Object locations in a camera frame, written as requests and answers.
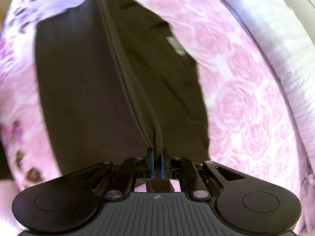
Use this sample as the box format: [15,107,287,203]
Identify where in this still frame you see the brown long-sleeve shirt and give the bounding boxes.
[34,0,212,193]

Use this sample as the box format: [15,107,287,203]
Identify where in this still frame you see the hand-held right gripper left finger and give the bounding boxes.
[63,148,155,201]

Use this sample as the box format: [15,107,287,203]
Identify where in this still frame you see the white quilt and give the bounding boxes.
[202,0,315,185]

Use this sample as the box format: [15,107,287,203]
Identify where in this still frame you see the pink floral blanket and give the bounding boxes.
[0,0,310,236]

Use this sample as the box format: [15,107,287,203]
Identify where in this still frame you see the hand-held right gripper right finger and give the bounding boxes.
[161,148,249,201]

